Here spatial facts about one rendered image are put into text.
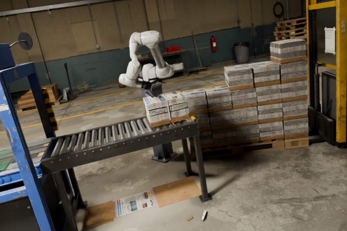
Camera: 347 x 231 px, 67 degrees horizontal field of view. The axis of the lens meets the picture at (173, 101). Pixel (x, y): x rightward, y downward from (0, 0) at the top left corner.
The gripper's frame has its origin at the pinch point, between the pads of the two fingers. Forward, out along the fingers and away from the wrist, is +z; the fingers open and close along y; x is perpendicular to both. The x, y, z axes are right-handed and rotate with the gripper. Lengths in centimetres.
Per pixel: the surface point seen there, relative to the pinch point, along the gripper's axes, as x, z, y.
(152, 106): 14.8, -7.8, 15.8
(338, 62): 16, 171, -78
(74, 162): 28, -61, 74
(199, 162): 28, 47, 54
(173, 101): 15.4, 9.1, 6.0
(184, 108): 15.1, 21.9, 9.9
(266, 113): -25, 138, -3
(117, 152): 28, -29, 59
